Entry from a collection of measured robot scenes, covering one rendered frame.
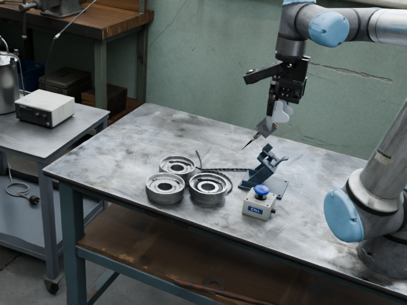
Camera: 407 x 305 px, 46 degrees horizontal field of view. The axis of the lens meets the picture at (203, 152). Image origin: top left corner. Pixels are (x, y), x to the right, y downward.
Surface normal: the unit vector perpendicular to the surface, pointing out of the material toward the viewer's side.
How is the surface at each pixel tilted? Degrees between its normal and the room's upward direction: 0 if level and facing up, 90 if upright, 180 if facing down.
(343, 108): 90
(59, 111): 90
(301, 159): 0
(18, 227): 0
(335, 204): 97
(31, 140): 0
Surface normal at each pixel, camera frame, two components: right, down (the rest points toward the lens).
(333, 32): 0.40, 0.47
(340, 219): -0.93, 0.22
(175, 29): -0.40, 0.41
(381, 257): -0.59, 0.04
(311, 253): 0.09, -0.87
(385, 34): -0.86, 0.44
